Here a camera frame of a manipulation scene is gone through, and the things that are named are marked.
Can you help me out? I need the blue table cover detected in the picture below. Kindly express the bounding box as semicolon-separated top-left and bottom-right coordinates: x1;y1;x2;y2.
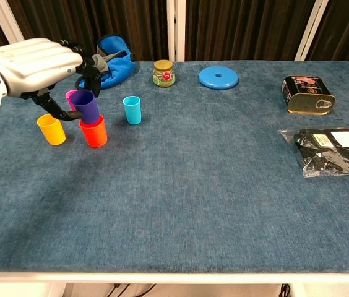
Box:
0;61;349;275

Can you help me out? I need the white frame post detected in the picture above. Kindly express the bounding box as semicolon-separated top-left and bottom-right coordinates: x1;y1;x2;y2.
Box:
166;0;187;62
294;0;330;62
0;0;28;43

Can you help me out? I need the blue plastic disc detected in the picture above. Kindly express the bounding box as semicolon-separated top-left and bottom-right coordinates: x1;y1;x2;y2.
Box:
198;66;239;91

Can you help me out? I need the glass jar with gold lid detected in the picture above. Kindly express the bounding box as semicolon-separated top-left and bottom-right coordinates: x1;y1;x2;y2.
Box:
152;59;176;88

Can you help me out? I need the purple plastic cup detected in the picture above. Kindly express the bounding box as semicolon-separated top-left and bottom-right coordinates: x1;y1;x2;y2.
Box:
69;89;100;124

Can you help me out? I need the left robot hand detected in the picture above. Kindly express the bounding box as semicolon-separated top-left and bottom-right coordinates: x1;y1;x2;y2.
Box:
0;37;101;122

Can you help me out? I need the orange plastic cup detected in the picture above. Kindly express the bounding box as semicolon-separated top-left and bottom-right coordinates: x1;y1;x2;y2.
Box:
79;114;108;149

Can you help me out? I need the pink plastic cup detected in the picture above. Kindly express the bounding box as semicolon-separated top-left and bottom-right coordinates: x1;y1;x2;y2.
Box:
65;89;79;112

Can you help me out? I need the clear bag with black contents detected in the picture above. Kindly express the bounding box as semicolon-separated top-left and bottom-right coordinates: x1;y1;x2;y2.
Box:
278;125;349;179

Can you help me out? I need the cyan plastic cup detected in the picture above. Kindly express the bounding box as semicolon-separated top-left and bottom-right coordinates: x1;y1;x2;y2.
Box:
122;95;142;126

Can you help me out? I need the black and gold tin can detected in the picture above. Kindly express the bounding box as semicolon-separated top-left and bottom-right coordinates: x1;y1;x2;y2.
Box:
281;75;337;116

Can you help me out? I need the yellow plastic cup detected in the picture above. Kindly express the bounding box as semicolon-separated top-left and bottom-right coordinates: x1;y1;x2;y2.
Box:
36;113;66;146

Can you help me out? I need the blue and grey cloth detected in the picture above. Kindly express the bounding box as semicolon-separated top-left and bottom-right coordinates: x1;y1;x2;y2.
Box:
75;34;137;91

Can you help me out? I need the black cable bundle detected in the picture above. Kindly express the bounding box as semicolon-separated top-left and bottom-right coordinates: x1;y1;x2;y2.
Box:
106;283;157;297

